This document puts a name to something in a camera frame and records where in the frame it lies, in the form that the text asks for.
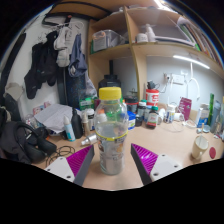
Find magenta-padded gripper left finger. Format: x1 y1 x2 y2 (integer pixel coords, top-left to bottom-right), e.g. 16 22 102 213
44 144 96 187

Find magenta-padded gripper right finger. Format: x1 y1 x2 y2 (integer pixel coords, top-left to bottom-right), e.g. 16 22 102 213
130 143 184 186

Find clear yellow-capped drink bottle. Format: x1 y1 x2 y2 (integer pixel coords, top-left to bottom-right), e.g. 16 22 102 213
93 86 130 176

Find silver metallic tube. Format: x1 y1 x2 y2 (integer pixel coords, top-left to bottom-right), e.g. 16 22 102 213
80 133 98 147

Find white and blue spray bottle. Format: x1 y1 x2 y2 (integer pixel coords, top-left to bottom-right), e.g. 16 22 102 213
63 115 77 143

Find small black bottle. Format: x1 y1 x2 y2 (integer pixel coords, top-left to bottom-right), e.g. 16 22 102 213
70 107 84 140

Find small beige bottle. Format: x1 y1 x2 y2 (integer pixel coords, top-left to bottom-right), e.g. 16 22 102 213
81 111 92 136

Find black over-ear headphones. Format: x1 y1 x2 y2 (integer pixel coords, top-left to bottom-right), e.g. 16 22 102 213
14 121 58 164

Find dark green-capped supplement bottle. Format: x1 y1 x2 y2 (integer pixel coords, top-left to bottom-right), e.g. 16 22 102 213
145 105 160 129

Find white blue-labelled pill bottle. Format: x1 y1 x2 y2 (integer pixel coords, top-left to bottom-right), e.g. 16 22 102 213
164 104 176 124

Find white crumpled paper sheet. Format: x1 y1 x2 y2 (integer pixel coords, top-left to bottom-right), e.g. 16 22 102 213
34 103 83 134

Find cream ceramic mug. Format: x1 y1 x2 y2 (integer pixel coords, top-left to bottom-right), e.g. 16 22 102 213
191 134 210 160

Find red and white canister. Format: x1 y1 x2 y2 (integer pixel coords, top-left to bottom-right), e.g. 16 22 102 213
145 88 160 108

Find magenta pouch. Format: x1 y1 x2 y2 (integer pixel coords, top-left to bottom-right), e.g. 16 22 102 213
178 96 193 122

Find blue and white box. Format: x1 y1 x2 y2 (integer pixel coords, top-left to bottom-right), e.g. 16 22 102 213
195 102 211 127

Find tall green bottle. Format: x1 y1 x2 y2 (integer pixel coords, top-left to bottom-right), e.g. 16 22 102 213
208 93 215 126

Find grey shaker bottle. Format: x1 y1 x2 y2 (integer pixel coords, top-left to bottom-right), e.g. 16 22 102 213
210 99 223 133

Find large black jar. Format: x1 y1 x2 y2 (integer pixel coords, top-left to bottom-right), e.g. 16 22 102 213
98 73 122 98

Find black hanging garment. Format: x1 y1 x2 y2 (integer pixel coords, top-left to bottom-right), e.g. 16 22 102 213
23 31 59 100

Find blue-grey hanging garment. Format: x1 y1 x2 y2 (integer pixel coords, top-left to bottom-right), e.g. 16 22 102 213
68 33 89 78

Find LED light bar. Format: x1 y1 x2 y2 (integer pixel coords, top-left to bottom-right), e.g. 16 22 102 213
172 54 211 70

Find white hanging socks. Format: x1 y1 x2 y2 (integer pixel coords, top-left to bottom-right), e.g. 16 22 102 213
53 20 84 68

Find ceiling light tube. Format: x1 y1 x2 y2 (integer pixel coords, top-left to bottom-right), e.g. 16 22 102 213
153 0 168 9

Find black coiled cable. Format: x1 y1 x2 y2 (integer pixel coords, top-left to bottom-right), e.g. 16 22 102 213
44 144 76 168

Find white wall power strip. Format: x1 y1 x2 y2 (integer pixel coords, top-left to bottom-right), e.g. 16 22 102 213
164 73 186 86

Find white cable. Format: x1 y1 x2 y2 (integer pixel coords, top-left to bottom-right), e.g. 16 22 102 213
185 61 202 101

